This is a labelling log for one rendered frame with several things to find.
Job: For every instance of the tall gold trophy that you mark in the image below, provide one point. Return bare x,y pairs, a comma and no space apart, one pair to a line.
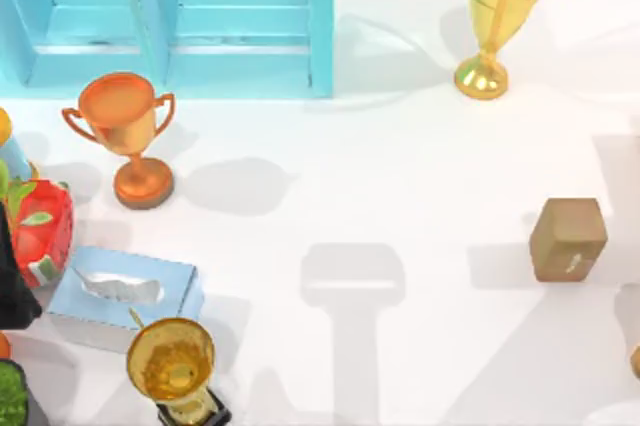
495,6

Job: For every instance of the light blue tissue box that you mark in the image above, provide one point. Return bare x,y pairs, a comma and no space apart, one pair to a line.
125,296

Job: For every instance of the blue bottle with orange cap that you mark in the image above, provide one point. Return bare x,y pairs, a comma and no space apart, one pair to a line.
11,151

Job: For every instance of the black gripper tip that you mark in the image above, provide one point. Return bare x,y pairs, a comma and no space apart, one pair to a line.
12,286

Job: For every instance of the gold trophy on black base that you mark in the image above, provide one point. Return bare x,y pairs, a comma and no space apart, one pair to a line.
172,366

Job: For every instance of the orange round object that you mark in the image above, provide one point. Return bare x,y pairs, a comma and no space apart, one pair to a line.
3,345

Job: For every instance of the brown cardboard box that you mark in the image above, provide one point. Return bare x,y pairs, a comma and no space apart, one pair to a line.
567,241

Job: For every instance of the small orange object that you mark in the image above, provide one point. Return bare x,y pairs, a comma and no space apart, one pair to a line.
636,361

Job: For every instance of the light blue rack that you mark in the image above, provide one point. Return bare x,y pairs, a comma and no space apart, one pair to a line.
240,11

